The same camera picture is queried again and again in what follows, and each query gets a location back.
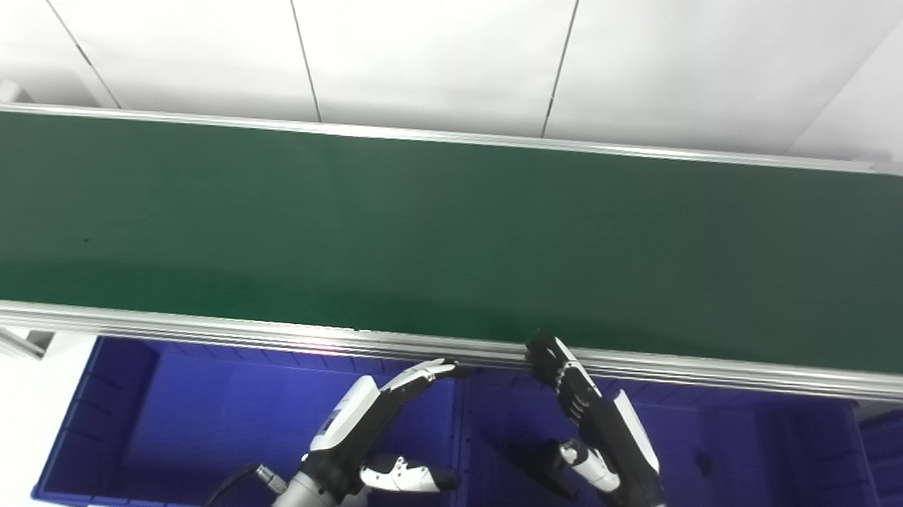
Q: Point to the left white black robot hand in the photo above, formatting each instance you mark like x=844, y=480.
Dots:
x=349, y=429

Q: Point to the small black part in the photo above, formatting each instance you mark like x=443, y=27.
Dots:
x=703, y=463

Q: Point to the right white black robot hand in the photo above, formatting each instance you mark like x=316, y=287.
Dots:
x=612, y=438

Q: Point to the aluminium conveyor support leg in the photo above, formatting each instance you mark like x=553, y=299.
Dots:
x=8, y=342

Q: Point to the green conveyor belt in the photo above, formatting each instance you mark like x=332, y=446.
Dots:
x=451, y=238

